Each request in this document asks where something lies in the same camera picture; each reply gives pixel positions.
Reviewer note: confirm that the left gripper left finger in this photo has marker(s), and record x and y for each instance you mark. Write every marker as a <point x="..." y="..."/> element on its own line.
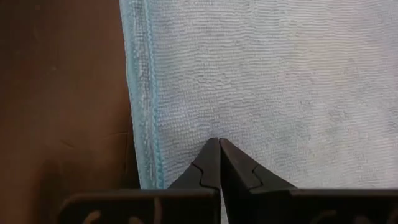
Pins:
<point x="208" y="168"/>

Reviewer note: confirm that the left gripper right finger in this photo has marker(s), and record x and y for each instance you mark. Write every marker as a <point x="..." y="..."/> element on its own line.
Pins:
<point x="236" y="171"/>

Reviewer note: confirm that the bright blue microfiber towel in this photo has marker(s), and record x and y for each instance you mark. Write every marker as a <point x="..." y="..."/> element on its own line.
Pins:
<point x="264" y="77"/>

